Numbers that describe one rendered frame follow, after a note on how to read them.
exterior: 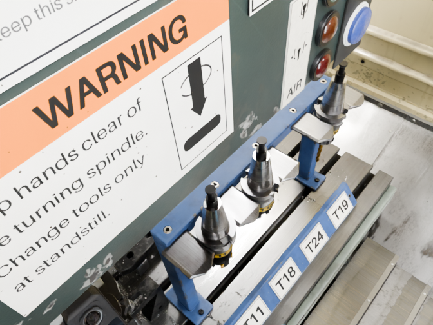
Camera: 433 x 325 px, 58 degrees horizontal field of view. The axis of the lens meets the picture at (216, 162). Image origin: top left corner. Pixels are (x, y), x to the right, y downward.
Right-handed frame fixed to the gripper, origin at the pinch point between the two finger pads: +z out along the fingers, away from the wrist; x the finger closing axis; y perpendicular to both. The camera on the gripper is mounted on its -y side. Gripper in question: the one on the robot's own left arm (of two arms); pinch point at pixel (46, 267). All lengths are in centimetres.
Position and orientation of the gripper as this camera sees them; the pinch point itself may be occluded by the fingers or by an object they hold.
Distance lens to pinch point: 60.5
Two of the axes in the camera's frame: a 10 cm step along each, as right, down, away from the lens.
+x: 6.7, -6.1, 4.3
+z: -7.4, -5.0, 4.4
